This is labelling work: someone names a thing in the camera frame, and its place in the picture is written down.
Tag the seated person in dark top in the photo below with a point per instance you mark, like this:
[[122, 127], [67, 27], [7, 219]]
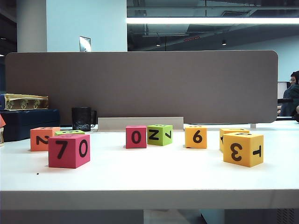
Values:
[[289, 100]]

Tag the yellow foam block Alligator 6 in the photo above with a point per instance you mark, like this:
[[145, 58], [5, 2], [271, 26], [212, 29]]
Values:
[[196, 137]]

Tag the green foam block Duck 7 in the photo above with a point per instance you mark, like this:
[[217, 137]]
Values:
[[70, 132]]

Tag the framed wall sign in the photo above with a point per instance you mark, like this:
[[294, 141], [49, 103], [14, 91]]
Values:
[[84, 43]]

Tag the gold ornate gift box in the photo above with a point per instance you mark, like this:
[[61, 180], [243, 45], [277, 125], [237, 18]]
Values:
[[25, 102]]

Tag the large pink block 7 0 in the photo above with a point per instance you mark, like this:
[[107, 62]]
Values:
[[70, 151]]

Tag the red LED ceiling sign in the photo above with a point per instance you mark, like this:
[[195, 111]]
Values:
[[192, 38]]

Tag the black rounded background object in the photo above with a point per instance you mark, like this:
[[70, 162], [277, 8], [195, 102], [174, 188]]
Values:
[[297, 117]]

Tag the white round column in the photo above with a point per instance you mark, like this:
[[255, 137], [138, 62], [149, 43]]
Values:
[[31, 25]]

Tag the yellow foam block Y 9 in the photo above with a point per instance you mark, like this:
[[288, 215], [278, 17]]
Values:
[[231, 131]]

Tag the white divider foot bracket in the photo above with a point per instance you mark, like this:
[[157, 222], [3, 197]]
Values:
[[253, 126]]

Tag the dark blue hard case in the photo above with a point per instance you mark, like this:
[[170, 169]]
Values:
[[30, 123]]

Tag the yellow foam block 3 T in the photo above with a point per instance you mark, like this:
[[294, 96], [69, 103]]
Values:
[[240, 149]]

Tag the orange foam block number 2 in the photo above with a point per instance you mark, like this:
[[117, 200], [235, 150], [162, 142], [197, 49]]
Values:
[[38, 140]]

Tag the beige wooden object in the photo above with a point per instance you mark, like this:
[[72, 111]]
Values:
[[1, 137]]

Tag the black mug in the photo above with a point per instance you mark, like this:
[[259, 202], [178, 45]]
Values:
[[80, 119]]

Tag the brown grey desk divider panel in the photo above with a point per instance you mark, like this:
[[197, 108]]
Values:
[[163, 86]]

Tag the green foam block N 7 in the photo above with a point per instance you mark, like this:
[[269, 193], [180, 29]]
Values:
[[158, 136]]

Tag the orange red paper object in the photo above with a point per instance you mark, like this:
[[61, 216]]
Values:
[[2, 121]]

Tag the dark grey vented cabinet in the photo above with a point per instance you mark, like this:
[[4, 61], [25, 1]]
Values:
[[261, 217]]

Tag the small pink foam block 0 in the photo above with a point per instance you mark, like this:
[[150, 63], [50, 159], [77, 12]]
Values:
[[135, 137]]

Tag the blue flat box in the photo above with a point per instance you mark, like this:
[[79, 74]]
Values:
[[2, 101]]

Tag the background computer monitor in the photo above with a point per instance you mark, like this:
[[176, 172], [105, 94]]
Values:
[[282, 89]]

